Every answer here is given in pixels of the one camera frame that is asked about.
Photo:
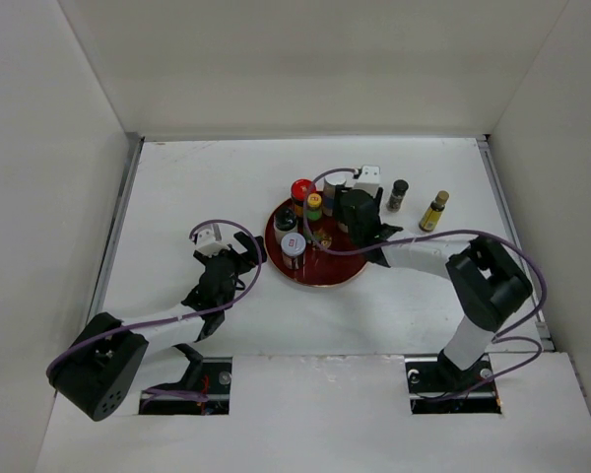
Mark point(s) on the red lid chili sauce jar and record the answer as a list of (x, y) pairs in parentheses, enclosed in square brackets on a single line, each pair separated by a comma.
[(299, 198)]

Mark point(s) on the silver lid blue label jar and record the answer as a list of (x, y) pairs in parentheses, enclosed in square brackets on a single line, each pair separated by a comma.
[(331, 183)]

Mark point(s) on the small black cap spice jar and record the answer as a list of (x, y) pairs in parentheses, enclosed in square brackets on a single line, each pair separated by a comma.
[(397, 195)]

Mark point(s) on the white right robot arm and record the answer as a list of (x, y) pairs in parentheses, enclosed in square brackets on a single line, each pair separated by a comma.
[(489, 284)]

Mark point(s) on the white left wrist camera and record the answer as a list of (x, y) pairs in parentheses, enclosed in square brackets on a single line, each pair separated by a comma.
[(208, 240)]

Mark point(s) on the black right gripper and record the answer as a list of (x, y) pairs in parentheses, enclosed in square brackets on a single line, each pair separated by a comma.
[(339, 206)]

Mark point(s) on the right robot arm base mount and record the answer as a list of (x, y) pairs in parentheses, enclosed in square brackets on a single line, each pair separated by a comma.
[(432, 393)]

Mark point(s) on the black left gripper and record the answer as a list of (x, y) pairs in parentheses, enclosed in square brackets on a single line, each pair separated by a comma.
[(249, 245)]

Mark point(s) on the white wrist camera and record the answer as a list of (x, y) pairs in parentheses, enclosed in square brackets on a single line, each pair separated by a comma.
[(208, 240), (367, 179)]

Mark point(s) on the grey lid spice jar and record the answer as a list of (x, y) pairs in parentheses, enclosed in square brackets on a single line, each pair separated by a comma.
[(293, 247)]

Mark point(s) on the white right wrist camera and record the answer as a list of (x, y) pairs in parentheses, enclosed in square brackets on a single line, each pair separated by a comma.
[(367, 179)]

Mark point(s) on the red round tray gold rim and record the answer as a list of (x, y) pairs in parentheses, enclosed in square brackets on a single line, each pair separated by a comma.
[(319, 269)]

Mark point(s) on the black lid seasoning bottle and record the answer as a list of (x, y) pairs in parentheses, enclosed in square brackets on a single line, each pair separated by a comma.
[(285, 222)]

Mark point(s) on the left robot arm base mount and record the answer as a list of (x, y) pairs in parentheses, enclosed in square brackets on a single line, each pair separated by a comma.
[(203, 389)]

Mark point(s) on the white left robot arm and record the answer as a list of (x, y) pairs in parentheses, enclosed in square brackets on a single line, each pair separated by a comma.
[(97, 371)]

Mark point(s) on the yellow label small oil bottle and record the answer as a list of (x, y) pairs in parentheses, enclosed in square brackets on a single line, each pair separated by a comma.
[(433, 213)]

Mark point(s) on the aluminium table edge rail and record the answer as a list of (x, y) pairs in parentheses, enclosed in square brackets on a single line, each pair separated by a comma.
[(136, 143)]

